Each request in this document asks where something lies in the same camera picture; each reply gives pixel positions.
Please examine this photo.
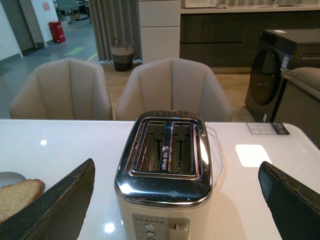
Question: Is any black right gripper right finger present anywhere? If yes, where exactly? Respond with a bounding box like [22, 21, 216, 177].
[258, 161, 320, 240]

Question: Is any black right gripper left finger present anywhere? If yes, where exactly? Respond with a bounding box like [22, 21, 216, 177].
[0, 158, 96, 240]

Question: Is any toasted bread slice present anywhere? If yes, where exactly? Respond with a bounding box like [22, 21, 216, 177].
[0, 179, 46, 223]

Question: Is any light blue plate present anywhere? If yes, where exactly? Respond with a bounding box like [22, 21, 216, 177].
[0, 171, 26, 188]

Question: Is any transparent mat under toaster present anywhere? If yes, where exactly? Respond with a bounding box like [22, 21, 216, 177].
[206, 126, 225, 192]

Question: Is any label card on table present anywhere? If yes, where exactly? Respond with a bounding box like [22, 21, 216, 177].
[246, 122, 290, 135]

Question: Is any grey cushioned sofa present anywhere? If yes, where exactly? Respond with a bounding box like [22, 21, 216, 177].
[274, 67, 320, 147]

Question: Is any cream and chrome toaster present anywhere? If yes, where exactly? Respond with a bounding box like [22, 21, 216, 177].
[114, 110, 213, 240]

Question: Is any beige chair left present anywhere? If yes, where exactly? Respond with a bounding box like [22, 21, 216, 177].
[9, 58, 113, 121]

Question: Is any beige chair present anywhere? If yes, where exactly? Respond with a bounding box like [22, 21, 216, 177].
[115, 58, 233, 122]
[9, 58, 113, 121]

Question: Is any dark front-load washing machine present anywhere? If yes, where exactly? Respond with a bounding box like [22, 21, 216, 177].
[244, 28, 320, 123]

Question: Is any woven laundry basket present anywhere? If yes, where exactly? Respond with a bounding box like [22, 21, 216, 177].
[110, 38, 135, 72]

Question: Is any beige chair right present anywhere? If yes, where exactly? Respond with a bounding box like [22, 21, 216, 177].
[115, 58, 233, 122]

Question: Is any dark kitchen counter cabinet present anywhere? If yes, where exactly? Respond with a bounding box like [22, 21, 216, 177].
[180, 10, 320, 68]

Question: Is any grey curtain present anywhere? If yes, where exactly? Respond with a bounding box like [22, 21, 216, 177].
[88, 0, 142, 62]

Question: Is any white tall cabinet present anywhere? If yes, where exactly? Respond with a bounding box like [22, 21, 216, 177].
[138, 0, 181, 64]

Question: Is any white microwave on counter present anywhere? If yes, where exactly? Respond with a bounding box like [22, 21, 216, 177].
[184, 0, 218, 9]

